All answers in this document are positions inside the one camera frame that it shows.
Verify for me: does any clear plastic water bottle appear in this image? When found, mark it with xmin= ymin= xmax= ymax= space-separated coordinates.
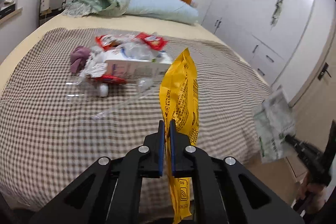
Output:
xmin=65 ymin=74 xmax=127 ymax=98

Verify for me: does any yellow snack bag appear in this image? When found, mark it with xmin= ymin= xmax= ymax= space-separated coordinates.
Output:
xmin=159 ymin=48 xmax=199 ymax=223

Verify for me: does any white milk carton box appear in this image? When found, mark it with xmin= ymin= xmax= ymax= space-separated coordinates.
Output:
xmin=105 ymin=51 xmax=173 ymax=82

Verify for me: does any red snack wrapper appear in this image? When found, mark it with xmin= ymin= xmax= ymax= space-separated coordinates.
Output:
xmin=95 ymin=35 xmax=122 ymax=51
xmin=136 ymin=32 xmax=167 ymax=51

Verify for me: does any person's right hand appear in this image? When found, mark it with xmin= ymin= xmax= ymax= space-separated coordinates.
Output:
xmin=296 ymin=172 xmax=326 ymax=214

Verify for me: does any purple cloth scrunchie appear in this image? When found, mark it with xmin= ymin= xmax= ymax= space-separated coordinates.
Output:
xmin=70 ymin=46 xmax=91 ymax=74

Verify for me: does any white built-in wardrobe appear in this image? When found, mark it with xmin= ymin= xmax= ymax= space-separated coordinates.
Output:
xmin=202 ymin=0 xmax=314 ymax=84

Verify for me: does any cream bed sheet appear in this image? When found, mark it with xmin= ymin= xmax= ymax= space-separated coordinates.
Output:
xmin=0 ymin=13 xmax=268 ymax=88

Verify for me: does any light blue pillow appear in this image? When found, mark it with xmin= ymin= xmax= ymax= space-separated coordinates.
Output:
xmin=125 ymin=0 xmax=199 ymax=25

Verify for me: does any green floral quilt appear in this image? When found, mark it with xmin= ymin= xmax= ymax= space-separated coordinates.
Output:
xmin=63 ymin=0 xmax=130 ymax=18

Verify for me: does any black bedside shelf rack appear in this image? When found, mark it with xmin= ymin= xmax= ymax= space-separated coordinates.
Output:
xmin=38 ymin=0 xmax=66 ymax=26

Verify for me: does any clutter on window sill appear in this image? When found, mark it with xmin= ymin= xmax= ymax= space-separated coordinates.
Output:
xmin=0 ymin=1 xmax=16 ymax=19

